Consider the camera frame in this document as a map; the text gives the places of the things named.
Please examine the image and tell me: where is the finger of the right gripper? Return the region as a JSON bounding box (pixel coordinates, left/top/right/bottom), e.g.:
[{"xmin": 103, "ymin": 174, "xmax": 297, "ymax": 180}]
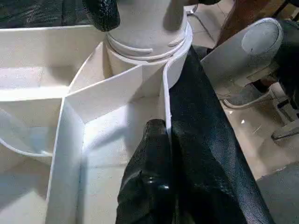
[
  {"xmin": 188, "ymin": 0, "xmax": 221, "ymax": 6},
  {"xmin": 82, "ymin": 0, "xmax": 121, "ymax": 32}
]

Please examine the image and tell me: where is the white plastic table top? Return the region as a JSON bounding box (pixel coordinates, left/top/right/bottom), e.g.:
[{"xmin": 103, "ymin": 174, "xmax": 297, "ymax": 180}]
[{"xmin": 0, "ymin": 21, "xmax": 193, "ymax": 224}]

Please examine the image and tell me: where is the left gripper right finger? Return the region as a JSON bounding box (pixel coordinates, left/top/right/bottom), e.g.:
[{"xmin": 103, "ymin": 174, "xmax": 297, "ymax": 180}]
[{"xmin": 171, "ymin": 127, "xmax": 213, "ymax": 224}]

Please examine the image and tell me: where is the dark grey robot body part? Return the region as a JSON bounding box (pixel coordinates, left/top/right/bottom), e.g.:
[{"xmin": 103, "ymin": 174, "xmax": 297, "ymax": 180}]
[{"xmin": 256, "ymin": 161, "xmax": 299, "ymax": 224}]

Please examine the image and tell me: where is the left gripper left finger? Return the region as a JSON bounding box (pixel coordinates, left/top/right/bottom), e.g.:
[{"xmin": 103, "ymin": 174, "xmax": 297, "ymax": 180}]
[{"xmin": 116, "ymin": 119, "xmax": 176, "ymax": 224}]

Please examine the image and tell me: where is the black work mat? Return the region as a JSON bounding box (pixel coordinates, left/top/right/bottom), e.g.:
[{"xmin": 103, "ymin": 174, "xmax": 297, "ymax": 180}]
[{"xmin": 0, "ymin": 0, "xmax": 276, "ymax": 224}]

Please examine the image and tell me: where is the white plastic table leg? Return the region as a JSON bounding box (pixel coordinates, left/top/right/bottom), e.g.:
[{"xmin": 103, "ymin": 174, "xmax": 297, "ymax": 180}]
[{"xmin": 105, "ymin": 0, "xmax": 190, "ymax": 61}]

